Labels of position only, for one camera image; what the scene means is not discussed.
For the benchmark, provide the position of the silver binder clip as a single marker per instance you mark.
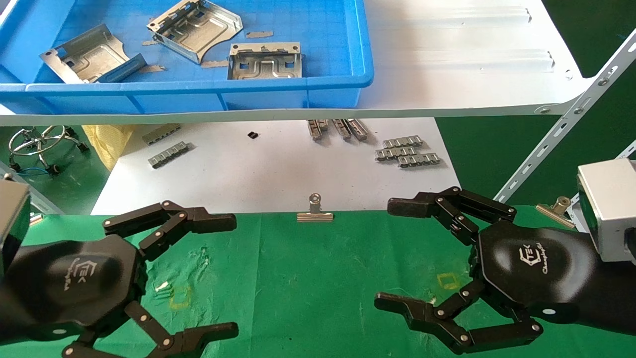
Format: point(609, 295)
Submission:
point(315, 215)

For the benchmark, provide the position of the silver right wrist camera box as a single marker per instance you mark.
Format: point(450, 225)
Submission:
point(611, 209)

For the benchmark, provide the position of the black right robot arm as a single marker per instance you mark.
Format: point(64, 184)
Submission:
point(616, 293)

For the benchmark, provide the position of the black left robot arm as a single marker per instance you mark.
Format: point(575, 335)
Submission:
point(10, 298)

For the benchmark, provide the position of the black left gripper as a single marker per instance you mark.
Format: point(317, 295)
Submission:
point(79, 278)

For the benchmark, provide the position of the stamped metal bracket part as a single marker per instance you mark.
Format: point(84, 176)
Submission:
point(94, 54)
point(266, 64)
point(198, 30)

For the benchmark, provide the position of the white metal shelf board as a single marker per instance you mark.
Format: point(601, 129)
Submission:
point(447, 74)

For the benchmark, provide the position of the yellow cloth bag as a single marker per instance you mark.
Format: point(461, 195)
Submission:
point(107, 141)

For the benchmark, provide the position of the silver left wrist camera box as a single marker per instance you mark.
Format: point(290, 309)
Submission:
point(12, 223)

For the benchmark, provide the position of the white flat board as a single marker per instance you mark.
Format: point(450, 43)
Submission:
point(273, 174)

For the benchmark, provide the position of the chrome chair base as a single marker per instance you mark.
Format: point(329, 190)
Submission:
point(42, 144)

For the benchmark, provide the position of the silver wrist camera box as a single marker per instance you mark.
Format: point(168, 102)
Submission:
point(12, 223)
point(611, 209)

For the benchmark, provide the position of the green table cloth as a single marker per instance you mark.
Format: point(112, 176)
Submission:
point(308, 288)

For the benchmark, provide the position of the blue plastic tray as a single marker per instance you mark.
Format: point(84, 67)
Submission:
point(323, 49)

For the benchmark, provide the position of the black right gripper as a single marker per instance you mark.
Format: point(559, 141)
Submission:
point(536, 268)

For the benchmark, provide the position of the small white paper scrap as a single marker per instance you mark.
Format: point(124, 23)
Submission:
point(162, 286)

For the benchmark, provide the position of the grey tape piece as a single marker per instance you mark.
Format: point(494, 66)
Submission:
point(148, 43)
point(213, 63)
point(259, 34)
point(153, 68)

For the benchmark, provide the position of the grey toothed metal strip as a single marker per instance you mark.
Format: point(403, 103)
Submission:
point(315, 129)
point(168, 154)
point(402, 141)
point(342, 129)
point(395, 152)
point(357, 129)
point(161, 134)
point(420, 159)

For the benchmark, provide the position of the brass binder clip right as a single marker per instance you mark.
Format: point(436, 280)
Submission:
point(554, 211)

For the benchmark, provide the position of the white perforated shelf brace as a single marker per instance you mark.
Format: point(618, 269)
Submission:
point(561, 132)

